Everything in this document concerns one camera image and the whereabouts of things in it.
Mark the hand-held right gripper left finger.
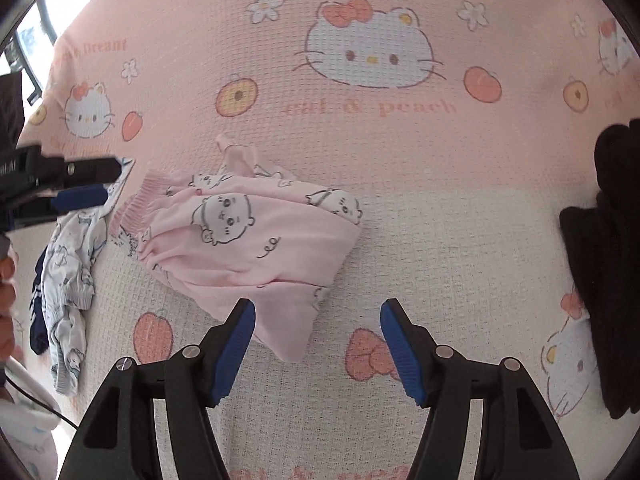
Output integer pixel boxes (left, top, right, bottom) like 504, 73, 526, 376
57, 299, 257, 480

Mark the white cartoon print pajama garment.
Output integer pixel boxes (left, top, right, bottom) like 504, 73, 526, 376
40, 157, 136, 398

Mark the person's printed clothing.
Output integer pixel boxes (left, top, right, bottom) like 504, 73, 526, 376
0, 400, 60, 480

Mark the window with metal frame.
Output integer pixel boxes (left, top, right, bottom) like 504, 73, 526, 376
0, 0, 96, 106

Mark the pink cartoon print pajama garment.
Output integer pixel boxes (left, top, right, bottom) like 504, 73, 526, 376
109, 134, 363, 363

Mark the navy white-striped garment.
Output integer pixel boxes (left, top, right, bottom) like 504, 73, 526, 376
29, 260, 53, 356

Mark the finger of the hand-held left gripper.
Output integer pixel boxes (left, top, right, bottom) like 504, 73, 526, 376
0, 184, 110, 233
17, 145, 122, 198

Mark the person's left hand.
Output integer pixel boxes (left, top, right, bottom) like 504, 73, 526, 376
0, 255, 18, 361

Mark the pink printed blanket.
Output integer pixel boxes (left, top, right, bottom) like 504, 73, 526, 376
0, 0, 640, 480

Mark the black cable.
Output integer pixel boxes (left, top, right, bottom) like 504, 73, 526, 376
2, 377, 80, 432

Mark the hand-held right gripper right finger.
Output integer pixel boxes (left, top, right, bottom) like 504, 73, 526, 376
379, 299, 581, 480

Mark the black fleece garment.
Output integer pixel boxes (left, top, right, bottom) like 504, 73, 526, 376
559, 119, 640, 421

